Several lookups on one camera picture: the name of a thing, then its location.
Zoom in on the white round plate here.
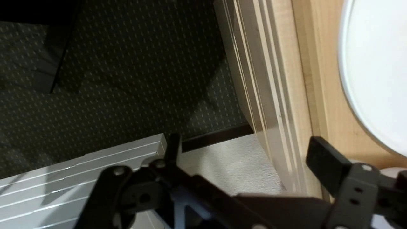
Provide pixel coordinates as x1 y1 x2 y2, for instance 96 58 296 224
339 0 407 156

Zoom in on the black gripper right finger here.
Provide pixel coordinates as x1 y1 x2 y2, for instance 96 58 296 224
306 136 407 229

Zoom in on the light wooden nightstand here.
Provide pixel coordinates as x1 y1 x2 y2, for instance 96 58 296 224
214 0 407 197

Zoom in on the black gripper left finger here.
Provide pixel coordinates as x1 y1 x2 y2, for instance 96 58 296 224
74 133 198 229

